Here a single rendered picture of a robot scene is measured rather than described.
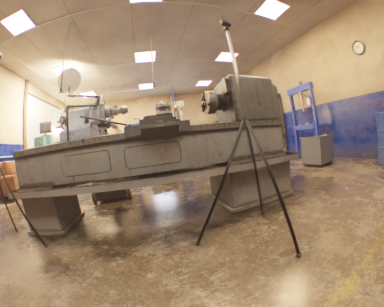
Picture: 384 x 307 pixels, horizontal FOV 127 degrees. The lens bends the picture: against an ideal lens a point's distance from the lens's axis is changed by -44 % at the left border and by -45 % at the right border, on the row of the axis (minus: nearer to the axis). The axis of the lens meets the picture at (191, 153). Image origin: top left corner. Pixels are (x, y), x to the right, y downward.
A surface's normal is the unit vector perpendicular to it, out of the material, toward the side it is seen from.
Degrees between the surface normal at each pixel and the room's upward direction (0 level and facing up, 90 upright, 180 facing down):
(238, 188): 90
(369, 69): 90
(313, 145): 90
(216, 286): 0
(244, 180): 90
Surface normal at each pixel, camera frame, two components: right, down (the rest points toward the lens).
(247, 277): -0.12, -0.99
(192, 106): 0.23, 0.02
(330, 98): -0.96, 0.13
